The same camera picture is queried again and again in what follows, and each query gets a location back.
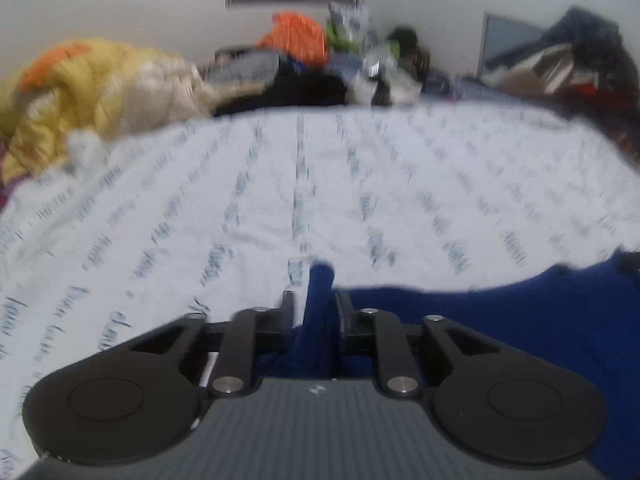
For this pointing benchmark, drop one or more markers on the grey cloth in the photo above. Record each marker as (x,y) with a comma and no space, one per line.
(250,70)

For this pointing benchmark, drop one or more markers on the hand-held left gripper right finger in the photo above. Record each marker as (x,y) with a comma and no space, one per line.
(344,312)

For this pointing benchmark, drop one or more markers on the black cloth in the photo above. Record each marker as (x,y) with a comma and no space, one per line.
(300,90)

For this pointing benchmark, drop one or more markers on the grey panel board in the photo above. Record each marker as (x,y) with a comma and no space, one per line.
(505,40)

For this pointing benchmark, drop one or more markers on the pile of dark clothes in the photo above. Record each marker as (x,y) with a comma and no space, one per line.
(585,60)

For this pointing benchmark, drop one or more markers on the white printed bed sheet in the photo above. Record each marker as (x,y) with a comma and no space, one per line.
(250,185)

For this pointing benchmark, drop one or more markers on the orange plastic bag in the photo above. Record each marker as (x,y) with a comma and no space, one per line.
(295,35)

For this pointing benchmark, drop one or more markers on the floral patterned bag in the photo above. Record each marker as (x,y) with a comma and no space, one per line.
(350,20)

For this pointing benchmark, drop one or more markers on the white crumpled plastic bag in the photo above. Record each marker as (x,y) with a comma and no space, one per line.
(390,90)

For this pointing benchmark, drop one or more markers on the dark camouflage bag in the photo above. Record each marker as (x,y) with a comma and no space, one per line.
(407,42)

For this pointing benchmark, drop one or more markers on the green plastic bag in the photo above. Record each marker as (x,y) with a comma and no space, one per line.
(340,35)

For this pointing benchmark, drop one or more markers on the yellow quilt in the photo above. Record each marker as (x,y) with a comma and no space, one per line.
(100,90)

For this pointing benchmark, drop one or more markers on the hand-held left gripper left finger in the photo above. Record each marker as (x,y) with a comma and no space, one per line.
(289,310)

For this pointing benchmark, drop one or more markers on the blue sweater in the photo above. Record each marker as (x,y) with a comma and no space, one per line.
(500,330)

